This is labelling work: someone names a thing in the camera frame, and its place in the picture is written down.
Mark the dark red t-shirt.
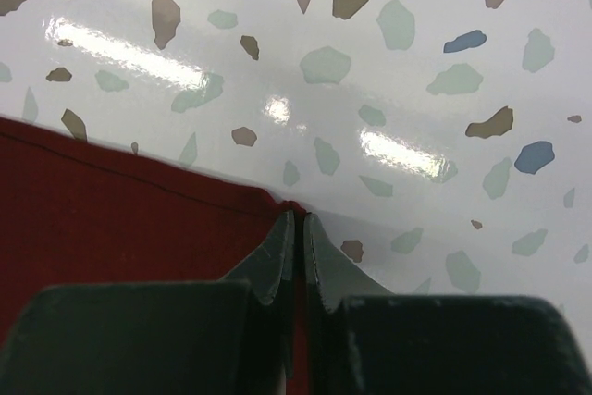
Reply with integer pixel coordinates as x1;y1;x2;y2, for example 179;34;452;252
1;119;310;394

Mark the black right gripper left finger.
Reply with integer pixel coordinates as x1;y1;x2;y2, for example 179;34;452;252
1;212;296;394

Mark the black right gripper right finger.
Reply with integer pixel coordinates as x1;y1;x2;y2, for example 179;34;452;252
302;214;591;394

